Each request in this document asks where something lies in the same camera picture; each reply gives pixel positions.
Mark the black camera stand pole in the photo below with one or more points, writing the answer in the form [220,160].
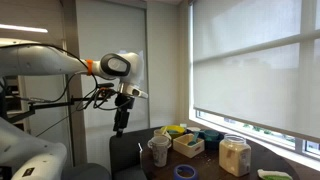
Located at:
[53,105]

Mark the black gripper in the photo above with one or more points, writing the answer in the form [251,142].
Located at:
[124,106]

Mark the white roller blind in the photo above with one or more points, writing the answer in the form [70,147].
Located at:
[253,66]

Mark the dark shelf unit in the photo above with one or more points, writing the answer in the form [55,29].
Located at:
[13,100]

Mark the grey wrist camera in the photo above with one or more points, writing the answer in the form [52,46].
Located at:
[139,92]

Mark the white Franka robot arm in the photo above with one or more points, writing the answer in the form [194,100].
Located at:
[40,60]

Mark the patterned paper cup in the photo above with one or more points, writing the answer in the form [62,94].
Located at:
[160,151]

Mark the beige cup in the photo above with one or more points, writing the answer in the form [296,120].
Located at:
[160,132]

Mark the ceiling light strip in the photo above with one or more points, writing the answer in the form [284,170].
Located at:
[23,28]

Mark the grey upholstered chair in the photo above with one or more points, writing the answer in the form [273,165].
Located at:
[86,171]

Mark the light wooden box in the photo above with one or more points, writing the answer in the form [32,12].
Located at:
[186,150]

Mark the dark blue bowl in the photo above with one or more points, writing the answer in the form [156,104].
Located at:
[213,143]

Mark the green and white sponge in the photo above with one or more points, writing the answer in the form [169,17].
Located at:
[273,174]

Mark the white window frame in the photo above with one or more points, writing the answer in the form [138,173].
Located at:
[293,145]

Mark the clear jar with beige contents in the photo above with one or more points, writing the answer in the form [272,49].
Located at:
[235,158]

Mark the teal cup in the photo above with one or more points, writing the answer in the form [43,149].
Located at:
[212,134]

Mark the teal scoop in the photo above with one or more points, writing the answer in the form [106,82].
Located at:
[194,139]

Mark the yellow bowl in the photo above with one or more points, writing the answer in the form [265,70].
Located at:
[176,130]

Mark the small white bowl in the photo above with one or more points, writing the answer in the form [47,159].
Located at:
[193,129]

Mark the blue tape roll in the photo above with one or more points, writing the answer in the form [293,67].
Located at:
[185,168]

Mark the dark chair with grey seat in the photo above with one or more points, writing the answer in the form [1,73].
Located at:
[125,150]

